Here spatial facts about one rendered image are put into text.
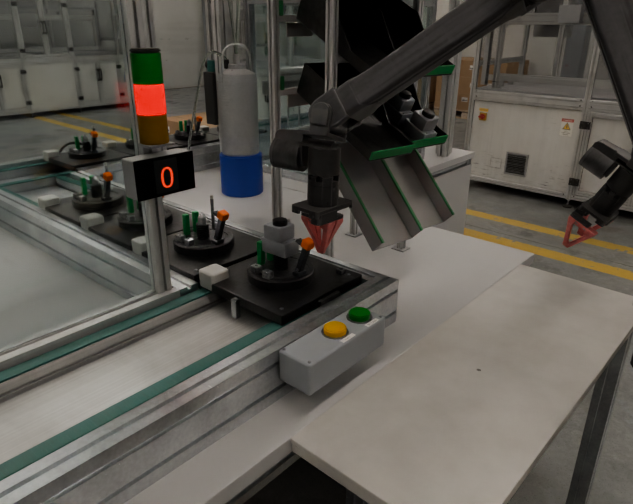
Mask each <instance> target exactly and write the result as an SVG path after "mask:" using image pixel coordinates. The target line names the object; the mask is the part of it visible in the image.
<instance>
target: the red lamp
mask: <svg viewBox="0 0 633 504"><path fill-rule="evenodd" d="M133 88H134V96H135V105H136V113H137V114H138V115H143V116H154V115H163V114H166V102H165V91H164V84H163V83H162V84H156V85H136V84H134V85H133Z"/></svg>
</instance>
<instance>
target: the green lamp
mask: <svg viewBox="0 0 633 504"><path fill-rule="evenodd" d="M129 54H130V62H131V71H132V79H133V83H134V84H136V85H156V84H162V83H164V81H163V71H162V60H161V53H160V52H158V53H129Z"/></svg>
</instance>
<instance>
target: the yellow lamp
mask: <svg viewBox="0 0 633 504"><path fill-rule="evenodd" d="M137 122H138V130H139V139H140V143H141V144H143V145H161V144H166V143H168V142H169V133H168V122H167V114H163V115H154V116H143V115H138V114H137Z"/></svg>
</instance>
